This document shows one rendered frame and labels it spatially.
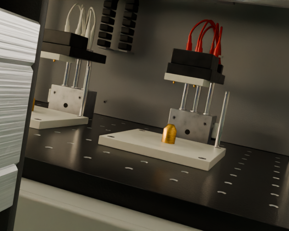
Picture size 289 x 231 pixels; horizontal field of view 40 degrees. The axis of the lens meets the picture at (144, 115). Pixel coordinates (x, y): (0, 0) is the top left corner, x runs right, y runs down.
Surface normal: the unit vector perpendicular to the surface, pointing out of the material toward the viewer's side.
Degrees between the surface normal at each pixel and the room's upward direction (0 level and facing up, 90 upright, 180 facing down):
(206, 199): 0
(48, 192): 0
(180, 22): 90
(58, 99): 90
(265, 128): 90
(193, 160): 90
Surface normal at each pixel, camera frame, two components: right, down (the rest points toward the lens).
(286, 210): 0.18, -0.98
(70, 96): -0.33, 0.03
